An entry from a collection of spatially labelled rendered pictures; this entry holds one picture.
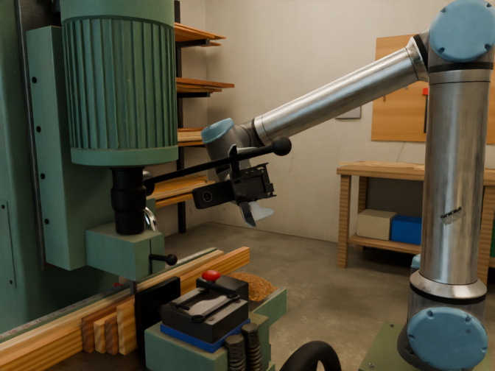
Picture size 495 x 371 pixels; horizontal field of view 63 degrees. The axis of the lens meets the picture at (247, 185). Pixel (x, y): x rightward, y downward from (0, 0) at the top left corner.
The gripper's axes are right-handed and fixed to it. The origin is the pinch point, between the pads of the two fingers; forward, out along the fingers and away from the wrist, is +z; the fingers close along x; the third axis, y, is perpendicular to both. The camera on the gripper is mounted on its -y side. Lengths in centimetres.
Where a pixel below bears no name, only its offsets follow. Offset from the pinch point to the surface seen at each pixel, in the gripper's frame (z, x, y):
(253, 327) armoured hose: 13.4, 20.2, -3.9
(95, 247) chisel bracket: -3.1, 4.3, -27.9
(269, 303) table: -10.9, 24.6, 0.7
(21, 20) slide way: 0.7, -36.6, -29.5
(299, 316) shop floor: -186, 89, 28
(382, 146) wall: -287, -5, 153
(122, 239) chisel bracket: 2.0, 3.8, -21.7
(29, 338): 9.6, 14.3, -36.3
